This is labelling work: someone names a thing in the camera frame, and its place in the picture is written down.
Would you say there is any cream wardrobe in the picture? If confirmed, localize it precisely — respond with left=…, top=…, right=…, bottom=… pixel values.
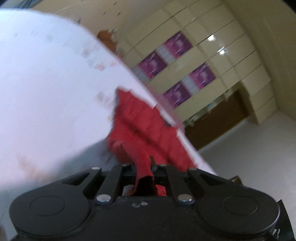
left=119, top=1, right=277, bottom=124

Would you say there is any red quilted down jacket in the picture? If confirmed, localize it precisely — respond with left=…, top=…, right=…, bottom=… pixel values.
left=107, top=89, right=194, bottom=196

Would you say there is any upper right purple poster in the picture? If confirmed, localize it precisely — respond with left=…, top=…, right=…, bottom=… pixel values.
left=155, top=32, right=192, bottom=65

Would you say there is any brown wooden door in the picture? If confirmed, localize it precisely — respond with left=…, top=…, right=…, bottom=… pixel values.
left=185, top=91, right=249, bottom=150

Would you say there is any purple poster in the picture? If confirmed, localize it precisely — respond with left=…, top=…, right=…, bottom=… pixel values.
left=132, top=51, right=167, bottom=83
left=163, top=82, right=191, bottom=108
left=181, top=63, right=216, bottom=95
left=155, top=32, right=192, bottom=65

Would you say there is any lower right purple poster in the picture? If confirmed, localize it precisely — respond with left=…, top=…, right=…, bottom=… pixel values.
left=181, top=63, right=216, bottom=95

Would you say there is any pink striped blanket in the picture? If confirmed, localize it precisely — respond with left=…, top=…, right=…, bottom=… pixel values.
left=146, top=85, right=185, bottom=133

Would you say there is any lower left purple poster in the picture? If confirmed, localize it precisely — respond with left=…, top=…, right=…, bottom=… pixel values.
left=163, top=82, right=191, bottom=108

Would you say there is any upper left purple poster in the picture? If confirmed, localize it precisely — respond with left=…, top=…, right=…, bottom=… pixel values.
left=132, top=51, right=167, bottom=83

